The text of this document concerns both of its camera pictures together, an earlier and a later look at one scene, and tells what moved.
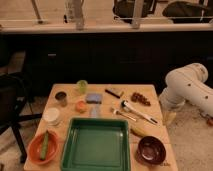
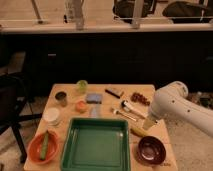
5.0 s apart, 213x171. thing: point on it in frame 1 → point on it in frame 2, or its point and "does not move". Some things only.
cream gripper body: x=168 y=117 → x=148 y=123
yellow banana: x=138 y=131 does not move
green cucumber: x=45 y=146 does not move
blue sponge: x=94 y=98 does not move
